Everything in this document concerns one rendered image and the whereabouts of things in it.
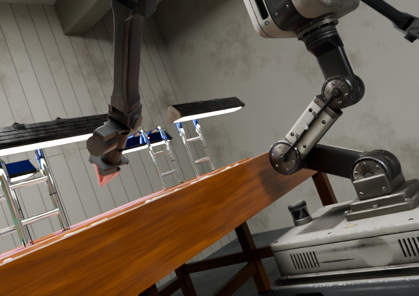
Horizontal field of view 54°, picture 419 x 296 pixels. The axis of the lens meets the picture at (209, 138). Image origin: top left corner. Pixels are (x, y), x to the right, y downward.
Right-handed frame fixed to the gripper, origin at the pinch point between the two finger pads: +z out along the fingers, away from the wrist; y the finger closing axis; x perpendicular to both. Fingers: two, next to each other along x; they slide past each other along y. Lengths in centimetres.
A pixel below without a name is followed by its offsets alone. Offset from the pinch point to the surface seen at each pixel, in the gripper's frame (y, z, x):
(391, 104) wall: -249, -13, 33
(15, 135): 13.9, -4.7, -23.4
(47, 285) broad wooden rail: 37.3, -7.2, 25.1
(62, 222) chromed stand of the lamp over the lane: -2.3, 27.1, -12.0
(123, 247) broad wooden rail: 16.7, -6.0, 25.3
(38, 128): 5.3, -4.4, -25.1
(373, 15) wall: -250, -62, -12
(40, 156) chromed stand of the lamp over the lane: -3.1, 12.8, -30.8
